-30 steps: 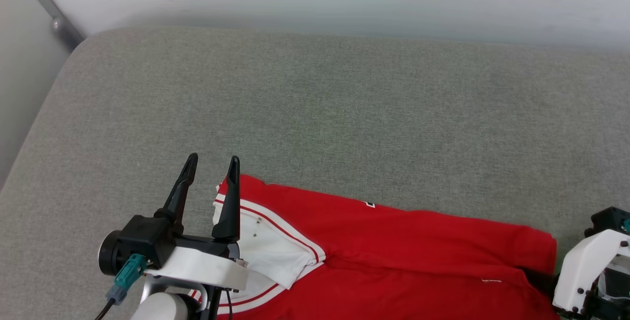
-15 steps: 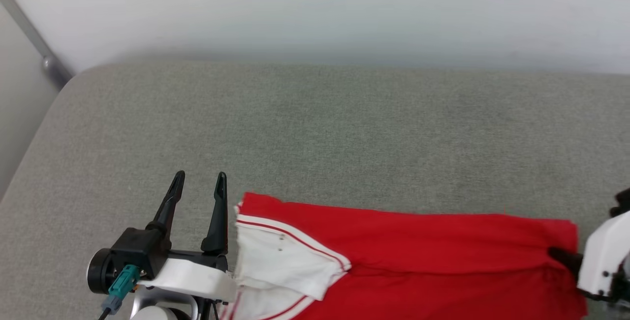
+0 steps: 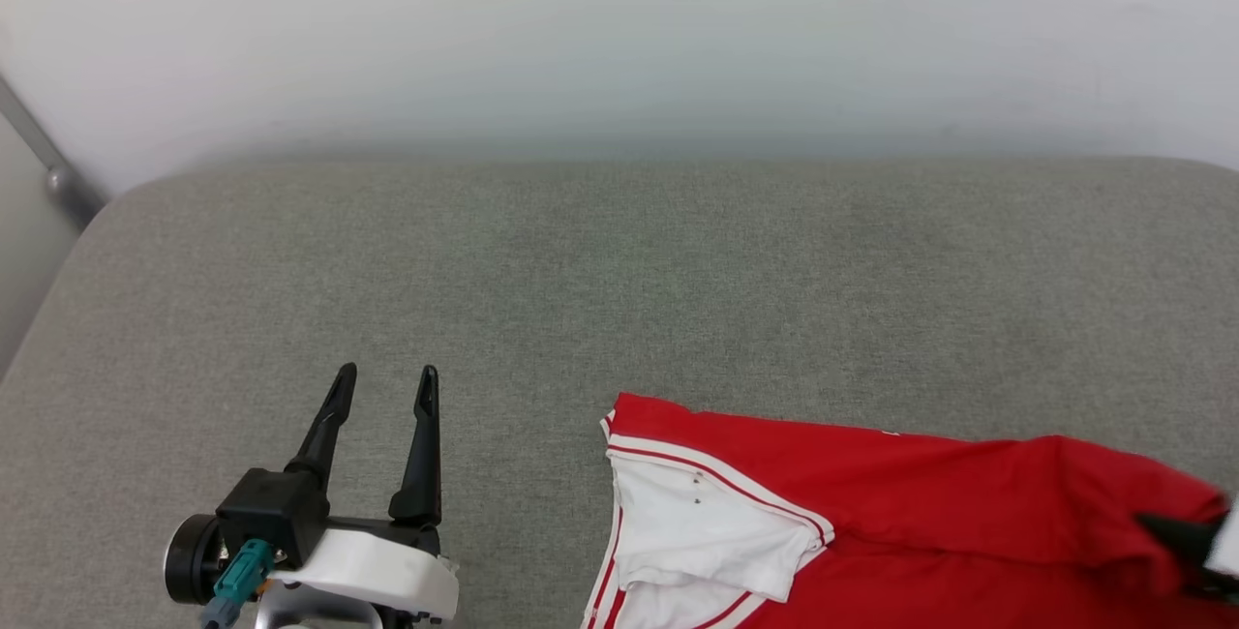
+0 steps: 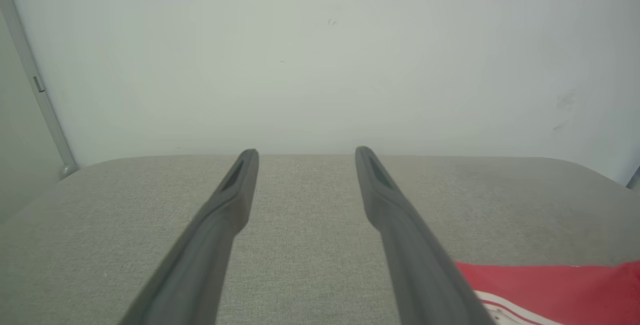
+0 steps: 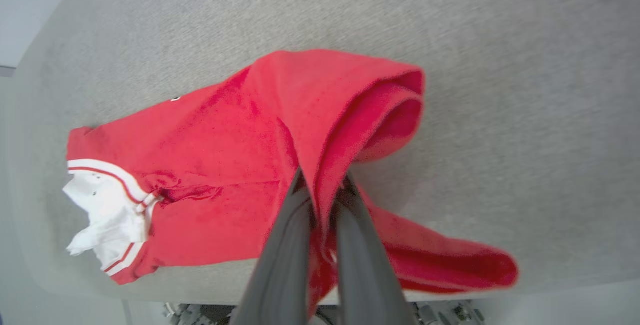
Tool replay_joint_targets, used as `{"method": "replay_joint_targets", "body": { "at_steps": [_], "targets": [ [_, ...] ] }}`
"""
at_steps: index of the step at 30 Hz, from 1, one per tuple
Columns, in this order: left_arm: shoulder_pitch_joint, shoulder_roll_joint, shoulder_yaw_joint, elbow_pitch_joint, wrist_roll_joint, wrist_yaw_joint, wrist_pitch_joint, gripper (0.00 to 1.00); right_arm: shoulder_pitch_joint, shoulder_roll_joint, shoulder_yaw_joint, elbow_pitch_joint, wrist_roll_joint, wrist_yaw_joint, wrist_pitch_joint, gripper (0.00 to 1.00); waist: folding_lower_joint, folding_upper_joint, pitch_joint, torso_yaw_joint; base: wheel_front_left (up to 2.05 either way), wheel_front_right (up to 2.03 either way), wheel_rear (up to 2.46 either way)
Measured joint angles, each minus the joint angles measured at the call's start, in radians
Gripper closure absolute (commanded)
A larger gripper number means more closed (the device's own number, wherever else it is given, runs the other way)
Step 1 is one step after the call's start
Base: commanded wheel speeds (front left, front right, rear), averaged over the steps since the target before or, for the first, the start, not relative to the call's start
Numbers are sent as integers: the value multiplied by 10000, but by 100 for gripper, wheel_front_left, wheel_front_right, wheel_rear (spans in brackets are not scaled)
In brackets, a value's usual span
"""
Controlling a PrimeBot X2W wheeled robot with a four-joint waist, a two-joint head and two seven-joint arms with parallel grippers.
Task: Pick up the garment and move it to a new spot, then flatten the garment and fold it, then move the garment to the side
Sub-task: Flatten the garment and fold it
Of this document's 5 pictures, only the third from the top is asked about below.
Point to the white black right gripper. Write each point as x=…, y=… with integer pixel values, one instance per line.
x=1227, y=542

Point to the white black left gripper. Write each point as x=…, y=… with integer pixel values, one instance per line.
x=368, y=571

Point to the red basketball jersey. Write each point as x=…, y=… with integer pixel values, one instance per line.
x=920, y=513

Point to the grey fabric sofa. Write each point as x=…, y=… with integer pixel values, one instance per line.
x=629, y=300

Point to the grey metal pole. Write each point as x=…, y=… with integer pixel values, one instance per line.
x=63, y=189

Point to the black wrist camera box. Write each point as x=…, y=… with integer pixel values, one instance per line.
x=276, y=513

